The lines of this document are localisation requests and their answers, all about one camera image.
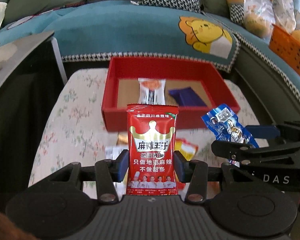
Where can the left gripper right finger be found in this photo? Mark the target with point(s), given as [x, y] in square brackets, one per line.
[194, 172]

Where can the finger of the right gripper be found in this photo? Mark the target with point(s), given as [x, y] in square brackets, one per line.
[230, 149]
[288, 131]

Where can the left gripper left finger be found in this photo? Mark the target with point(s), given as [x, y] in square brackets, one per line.
[108, 172]

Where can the red yellow snack packet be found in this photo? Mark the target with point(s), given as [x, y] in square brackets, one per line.
[188, 150]

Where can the blue white snack packet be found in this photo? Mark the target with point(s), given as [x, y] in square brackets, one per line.
[223, 122]

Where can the silver white candy packet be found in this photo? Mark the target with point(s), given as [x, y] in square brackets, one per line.
[112, 152]

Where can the red spicy strip packet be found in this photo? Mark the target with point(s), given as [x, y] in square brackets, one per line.
[151, 139]

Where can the blue foil snack bag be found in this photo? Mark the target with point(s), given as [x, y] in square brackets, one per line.
[187, 97]

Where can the white noodle snack packet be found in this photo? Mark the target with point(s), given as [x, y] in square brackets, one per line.
[152, 91]

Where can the small gold candy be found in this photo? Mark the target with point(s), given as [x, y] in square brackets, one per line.
[122, 138]

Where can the floral table cloth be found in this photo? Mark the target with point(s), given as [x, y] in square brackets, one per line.
[75, 131]

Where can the orange plastic basket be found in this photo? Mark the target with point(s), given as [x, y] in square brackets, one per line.
[286, 47]

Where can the plastic bag with fruit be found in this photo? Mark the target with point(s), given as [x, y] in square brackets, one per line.
[259, 18]

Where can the black side table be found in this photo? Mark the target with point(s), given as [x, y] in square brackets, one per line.
[32, 76]

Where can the teal sofa cover with lion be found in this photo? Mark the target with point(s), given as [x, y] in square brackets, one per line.
[98, 31]

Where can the dark green sofa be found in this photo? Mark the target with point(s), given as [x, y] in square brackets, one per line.
[268, 87]

